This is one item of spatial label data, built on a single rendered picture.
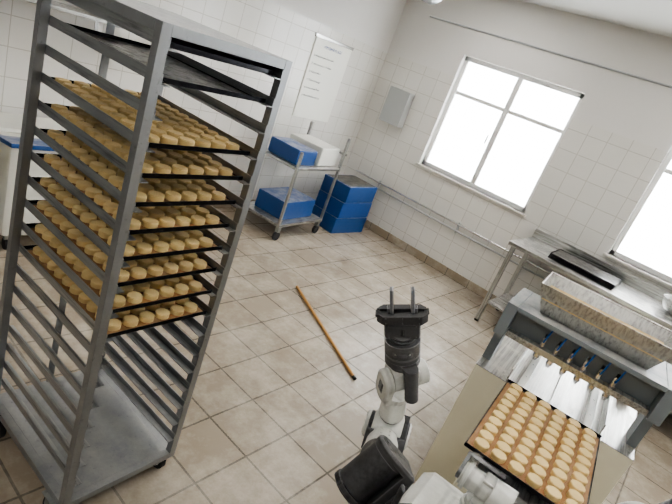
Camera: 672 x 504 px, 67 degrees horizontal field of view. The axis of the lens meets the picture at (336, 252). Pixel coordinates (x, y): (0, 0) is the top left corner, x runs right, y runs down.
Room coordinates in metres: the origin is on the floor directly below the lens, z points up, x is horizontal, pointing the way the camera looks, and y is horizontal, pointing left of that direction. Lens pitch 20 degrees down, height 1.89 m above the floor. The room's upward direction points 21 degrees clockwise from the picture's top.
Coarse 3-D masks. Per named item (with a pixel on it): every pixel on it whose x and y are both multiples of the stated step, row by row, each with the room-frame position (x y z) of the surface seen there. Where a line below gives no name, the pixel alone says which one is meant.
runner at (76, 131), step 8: (40, 104) 1.60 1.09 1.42; (48, 112) 1.57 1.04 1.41; (56, 112) 1.54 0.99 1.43; (56, 120) 1.54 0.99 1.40; (64, 120) 1.52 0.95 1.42; (72, 128) 1.49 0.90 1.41; (80, 136) 1.46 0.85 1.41; (88, 136) 1.44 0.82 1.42; (88, 144) 1.44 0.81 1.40; (96, 144) 1.42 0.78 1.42; (104, 152) 1.39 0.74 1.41; (112, 152) 1.37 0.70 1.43; (112, 160) 1.37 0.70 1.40; (120, 160) 1.35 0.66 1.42; (120, 168) 1.35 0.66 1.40
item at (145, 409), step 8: (104, 368) 1.91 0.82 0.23; (112, 368) 1.91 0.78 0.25; (112, 376) 1.88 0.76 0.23; (120, 376) 1.87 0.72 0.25; (120, 384) 1.85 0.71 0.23; (128, 384) 1.84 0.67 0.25; (128, 392) 1.82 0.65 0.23; (136, 392) 1.81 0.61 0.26; (136, 400) 1.79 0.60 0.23; (144, 408) 1.76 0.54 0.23; (152, 416) 1.73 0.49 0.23; (152, 424) 1.69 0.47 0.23; (160, 424) 1.70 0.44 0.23; (160, 432) 1.67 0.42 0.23; (168, 432) 1.67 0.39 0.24; (168, 440) 1.64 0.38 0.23
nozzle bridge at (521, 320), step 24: (504, 312) 2.11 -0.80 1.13; (528, 312) 2.08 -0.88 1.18; (504, 336) 2.28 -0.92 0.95; (528, 336) 2.13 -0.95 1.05; (552, 336) 2.09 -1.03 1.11; (576, 336) 2.01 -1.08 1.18; (552, 360) 2.03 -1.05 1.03; (576, 360) 2.04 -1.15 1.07; (600, 360) 2.00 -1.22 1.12; (624, 360) 1.94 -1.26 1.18; (600, 384) 1.94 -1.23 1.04; (624, 384) 1.95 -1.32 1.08; (648, 384) 1.92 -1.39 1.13; (648, 408) 1.87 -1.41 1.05
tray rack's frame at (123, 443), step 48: (48, 0) 1.60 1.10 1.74; (96, 0) 1.43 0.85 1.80; (240, 48) 1.49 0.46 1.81; (0, 336) 1.58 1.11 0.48; (0, 384) 1.60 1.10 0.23; (48, 384) 1.78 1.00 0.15; (48, 432) 1.54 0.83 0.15; (96, 432) 1.62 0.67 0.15; (144, 432) 1.72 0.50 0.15; (48, 480) 1.34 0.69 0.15; (96, 480) 1.41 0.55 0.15
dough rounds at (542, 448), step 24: (504, 408) 1.68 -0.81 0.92; (528, 408) 1.75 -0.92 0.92; (480, 432) 1.48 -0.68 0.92; (504, 432) 1.54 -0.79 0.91; (528, 432) 1.58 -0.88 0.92; (552, 432) 1.64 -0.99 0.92; (576, 432) 1.70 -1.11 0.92; (504, 456) 1.39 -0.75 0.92; (528, 456) 1.45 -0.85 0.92; (552, 456) 1.52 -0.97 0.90; (576, 456) 1.58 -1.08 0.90; (528, 480) 1.33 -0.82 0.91; (552, 480) 1.36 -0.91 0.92; (576, 480) 1.41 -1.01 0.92
